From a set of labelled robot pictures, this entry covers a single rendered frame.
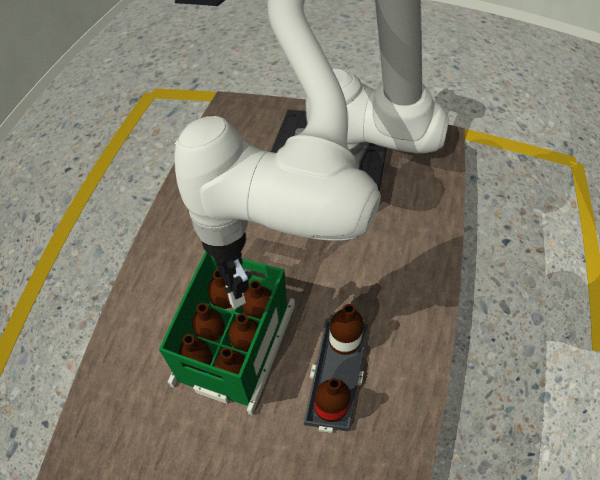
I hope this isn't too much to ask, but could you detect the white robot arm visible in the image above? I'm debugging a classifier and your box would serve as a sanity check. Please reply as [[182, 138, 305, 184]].
[[175, 0, 449, 246]]

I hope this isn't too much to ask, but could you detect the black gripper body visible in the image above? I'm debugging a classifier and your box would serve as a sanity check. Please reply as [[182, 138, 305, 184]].
[[202, 233, 246, 270]]

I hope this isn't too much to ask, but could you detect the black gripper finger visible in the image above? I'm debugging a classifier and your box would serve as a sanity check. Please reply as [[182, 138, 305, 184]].
[[219, 259, 252, 309], [214, 258, 232, 305]]

